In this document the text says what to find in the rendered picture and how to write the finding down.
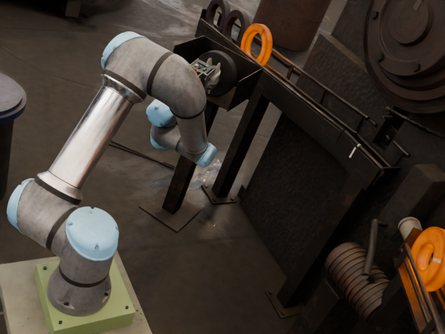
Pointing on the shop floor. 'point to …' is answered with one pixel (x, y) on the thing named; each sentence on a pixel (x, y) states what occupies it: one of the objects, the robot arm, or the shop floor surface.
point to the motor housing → (342, 292)
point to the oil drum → (292, 21)
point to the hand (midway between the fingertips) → (216, 68)
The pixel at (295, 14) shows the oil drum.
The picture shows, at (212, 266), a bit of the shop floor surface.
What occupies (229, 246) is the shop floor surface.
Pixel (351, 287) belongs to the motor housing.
